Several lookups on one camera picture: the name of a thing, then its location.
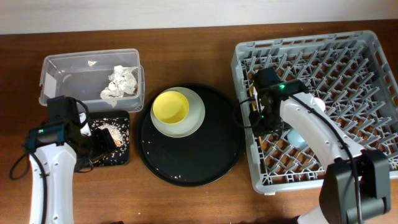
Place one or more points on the clear plastic storage bin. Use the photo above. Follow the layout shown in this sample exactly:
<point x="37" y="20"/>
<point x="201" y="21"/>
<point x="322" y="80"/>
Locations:
<point x="84" y="75"/>

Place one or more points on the white napkin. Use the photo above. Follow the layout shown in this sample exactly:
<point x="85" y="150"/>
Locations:
<point x="121" y="81"/>

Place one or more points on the yellow bowl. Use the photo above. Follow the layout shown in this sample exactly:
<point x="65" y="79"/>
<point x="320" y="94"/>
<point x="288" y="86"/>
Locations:
<point x="171" y="107"/>

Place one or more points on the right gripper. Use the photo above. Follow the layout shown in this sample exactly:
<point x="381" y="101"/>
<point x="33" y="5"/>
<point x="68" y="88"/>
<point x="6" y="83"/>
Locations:
<point x="254" y="121"/>

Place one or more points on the black rectangular tray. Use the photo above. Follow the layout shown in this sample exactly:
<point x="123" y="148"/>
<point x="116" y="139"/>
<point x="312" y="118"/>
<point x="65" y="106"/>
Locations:
<point x="79" y="168"/>

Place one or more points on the pink cup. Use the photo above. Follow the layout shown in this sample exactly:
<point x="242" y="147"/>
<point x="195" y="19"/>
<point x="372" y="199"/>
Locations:
<point x="320" y="103"/>

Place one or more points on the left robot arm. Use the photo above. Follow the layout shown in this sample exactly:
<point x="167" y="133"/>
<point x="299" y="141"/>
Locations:
<point x="55" y="153"/>

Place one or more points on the food scraps pile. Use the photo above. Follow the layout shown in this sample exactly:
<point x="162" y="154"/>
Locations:
<point x="119" y="129"/>

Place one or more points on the grey dishwasher rack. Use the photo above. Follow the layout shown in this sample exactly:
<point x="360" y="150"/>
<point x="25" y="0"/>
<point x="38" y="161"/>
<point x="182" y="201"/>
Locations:
<point x="349" y="72"/>

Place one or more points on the blue cup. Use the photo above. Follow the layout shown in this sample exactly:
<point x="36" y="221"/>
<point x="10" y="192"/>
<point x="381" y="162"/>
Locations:
<point x="295" y="139"/>

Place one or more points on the round black serving tray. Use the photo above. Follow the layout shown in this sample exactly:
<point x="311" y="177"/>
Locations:
<point x="200" y="158"/>

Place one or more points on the wooden chopstick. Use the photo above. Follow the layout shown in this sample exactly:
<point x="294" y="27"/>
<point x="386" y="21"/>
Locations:
<point x="260" y="142"/>
<point x="253" y="95"/>

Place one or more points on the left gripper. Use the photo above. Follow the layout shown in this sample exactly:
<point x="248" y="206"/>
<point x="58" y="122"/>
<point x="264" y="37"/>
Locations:
<point x="105" y="142"/>

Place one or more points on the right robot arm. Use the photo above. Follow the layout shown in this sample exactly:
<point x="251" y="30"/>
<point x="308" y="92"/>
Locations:
<point x="356" y="184"/>

